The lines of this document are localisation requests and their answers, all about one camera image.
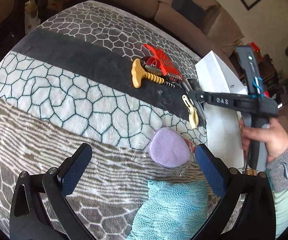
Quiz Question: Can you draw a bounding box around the white coat rack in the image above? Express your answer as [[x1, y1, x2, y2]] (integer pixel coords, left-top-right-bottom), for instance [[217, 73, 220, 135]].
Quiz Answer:
[[21, 0, 42, 34]]

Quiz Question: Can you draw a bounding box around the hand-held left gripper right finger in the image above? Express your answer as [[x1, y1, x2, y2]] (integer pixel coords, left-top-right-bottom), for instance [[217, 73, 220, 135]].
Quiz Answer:
[[189, 144, 277, 240]]

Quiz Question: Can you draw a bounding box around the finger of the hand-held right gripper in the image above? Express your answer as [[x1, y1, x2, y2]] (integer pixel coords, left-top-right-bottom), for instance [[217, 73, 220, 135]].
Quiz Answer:
[[194, 99, 207, 127], [188, 89, 237, 109]]

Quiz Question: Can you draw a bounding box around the red bottle opener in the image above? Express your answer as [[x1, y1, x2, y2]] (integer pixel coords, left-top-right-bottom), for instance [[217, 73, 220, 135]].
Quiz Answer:
[[144, 56, 167, 77]]

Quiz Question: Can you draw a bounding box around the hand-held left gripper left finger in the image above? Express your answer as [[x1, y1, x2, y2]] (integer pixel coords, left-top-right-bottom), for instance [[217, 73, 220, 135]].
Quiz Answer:
[[9, 142, 97, 240]]

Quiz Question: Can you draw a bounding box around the black white card box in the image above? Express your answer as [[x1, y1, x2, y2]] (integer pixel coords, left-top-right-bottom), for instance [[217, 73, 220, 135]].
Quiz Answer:
[[183, 78, 203, 92]]

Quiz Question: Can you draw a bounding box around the person's right forearm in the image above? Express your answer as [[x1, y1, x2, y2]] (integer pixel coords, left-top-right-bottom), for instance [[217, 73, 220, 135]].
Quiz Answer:
[[266, 140, 288, 240]]

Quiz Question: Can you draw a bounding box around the tan handle corkscrew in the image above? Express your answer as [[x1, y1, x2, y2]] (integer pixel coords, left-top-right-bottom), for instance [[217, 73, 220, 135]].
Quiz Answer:
[[131, 58, 176, 88]]

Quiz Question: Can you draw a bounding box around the cream plastic clip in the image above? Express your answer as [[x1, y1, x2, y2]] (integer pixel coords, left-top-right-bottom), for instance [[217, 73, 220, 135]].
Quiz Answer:
[[182, 94, 199, 130]]

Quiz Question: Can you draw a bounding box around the teal cloth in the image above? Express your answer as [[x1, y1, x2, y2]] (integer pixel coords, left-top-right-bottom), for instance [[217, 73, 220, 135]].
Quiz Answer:
[[125, 179, 209, 240]]

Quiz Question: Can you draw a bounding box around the white cardboard box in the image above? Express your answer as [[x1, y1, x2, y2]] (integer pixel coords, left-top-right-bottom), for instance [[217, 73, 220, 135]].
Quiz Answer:
[[195, 50, 249, 169]]

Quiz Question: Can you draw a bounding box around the dark lumbar pillow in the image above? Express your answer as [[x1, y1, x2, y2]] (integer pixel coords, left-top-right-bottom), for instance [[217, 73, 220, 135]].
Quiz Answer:
[[171, 0, 206, 23]]

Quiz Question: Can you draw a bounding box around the purple sponge packet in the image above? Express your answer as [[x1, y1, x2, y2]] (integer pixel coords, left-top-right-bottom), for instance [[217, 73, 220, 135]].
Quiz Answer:
[[131, 127, 197, 175]]

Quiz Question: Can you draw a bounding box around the red comb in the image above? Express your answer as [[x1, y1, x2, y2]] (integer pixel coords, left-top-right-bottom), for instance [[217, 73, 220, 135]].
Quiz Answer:
[[142, 43, 186, 82]]

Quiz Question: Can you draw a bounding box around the brown sofa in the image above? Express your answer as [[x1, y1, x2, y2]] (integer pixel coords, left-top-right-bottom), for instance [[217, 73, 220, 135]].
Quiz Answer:
[[85, 0, 246, 58]]

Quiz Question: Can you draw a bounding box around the grey patterned blanket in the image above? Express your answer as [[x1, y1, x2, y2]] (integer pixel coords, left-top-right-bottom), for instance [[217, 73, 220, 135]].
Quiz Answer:
[[0, 0, 242, 240]]

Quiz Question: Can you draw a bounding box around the person's right hand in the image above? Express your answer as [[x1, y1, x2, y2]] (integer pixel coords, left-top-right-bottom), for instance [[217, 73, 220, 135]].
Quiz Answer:
[[239, 117, 288, 164]]

